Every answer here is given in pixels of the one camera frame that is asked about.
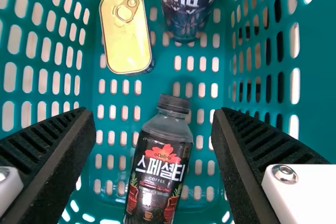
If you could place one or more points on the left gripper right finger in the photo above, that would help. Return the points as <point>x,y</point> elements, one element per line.
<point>252,161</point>

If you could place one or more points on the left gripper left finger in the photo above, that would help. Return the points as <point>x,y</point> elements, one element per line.
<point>44,161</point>

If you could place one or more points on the teal shopping basket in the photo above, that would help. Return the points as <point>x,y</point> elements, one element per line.
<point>323,103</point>

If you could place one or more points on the rectangular tin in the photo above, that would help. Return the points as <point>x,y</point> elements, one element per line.
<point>126,40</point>

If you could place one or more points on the can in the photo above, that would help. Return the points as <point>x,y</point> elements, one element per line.
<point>186,6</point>

